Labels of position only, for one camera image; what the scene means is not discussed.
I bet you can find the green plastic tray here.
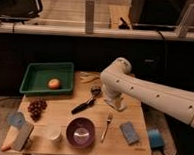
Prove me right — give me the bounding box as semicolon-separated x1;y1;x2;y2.
19;62;75;96

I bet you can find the blue sponge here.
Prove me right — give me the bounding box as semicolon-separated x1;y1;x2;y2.
120;121;139;145

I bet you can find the black small object on desk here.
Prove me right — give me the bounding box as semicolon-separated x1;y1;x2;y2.
119;17;130;30

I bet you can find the black monitor left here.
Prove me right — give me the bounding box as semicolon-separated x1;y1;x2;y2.
0;0;43;19

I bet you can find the blue lid cup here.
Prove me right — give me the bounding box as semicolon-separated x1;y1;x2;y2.
7;112;25;129

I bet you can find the orange carrot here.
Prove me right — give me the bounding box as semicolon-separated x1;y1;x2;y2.
0;126;19;152

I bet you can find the peach apple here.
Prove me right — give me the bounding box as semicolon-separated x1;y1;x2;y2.
48;78;61;89

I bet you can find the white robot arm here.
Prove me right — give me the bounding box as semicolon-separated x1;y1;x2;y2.
100;57;194;128

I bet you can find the blue device on floor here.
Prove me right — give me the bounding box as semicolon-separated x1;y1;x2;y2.
148;129;164;149

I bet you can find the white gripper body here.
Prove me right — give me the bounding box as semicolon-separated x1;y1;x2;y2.
104;91;127;112

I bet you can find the purple bowl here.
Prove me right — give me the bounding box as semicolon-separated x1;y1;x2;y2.
65;117;96;148

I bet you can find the yellow banana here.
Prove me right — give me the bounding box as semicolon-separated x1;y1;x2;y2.
79;72;100;83

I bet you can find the black dish brush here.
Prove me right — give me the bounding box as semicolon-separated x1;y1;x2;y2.
71;86;102;114

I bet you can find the silver fork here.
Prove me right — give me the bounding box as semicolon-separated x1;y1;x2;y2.
100;113;113;143

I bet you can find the white vertical post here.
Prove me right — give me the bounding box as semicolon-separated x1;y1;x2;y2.
85;0;95;33

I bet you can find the black monitor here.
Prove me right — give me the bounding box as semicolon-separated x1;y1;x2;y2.
0;0;43;19
129;0;187;31

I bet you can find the black monitor right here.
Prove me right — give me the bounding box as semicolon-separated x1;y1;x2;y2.
129;0;187;31

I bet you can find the bunch of red grapes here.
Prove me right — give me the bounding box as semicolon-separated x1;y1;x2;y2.
27;99;47;122

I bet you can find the white cup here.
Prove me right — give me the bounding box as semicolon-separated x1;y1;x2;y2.
43;123;62;142

